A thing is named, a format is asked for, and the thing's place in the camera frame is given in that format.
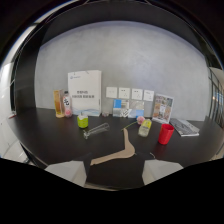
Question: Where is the colourful picture book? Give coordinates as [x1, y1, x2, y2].
[151, 93, 175, 125]

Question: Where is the pale blue card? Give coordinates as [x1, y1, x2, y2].
[128, 100, 145, 120]

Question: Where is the white wall socket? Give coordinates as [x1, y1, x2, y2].
[143, 89, 155, 102]
[131, 88, 144, 101]
[118, 87, 131, 100]
[105, 86, 119, 99]

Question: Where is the wooden clothes hanger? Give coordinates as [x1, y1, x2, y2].
[90, 127, 136, 166]

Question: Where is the white paper shopping bag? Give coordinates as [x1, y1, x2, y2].
[67, 69, 102, 117]

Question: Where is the pink artificial flower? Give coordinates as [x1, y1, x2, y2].
[120, 115, 146, 131]

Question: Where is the grey magazine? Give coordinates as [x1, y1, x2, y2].
[169, 117, 201, 138]

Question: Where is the clear glass tube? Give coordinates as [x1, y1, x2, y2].
[83, 122, 111, 140]

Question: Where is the blue and white card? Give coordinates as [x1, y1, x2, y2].
[112, 99, 130, 119]

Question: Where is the green cup with white lid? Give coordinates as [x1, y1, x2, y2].
[77, 112, 89, 129]

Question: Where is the small yellow-label bottle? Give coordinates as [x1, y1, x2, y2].
[137, 118, 153, 138]

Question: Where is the pink drink bottle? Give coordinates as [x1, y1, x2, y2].
[62, 90, 74, 118]

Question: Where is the tall amber box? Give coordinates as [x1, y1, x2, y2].
[53, 89, 66, 119]

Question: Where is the red plastic cup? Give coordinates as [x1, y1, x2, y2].
[157, 123, 175, 146]

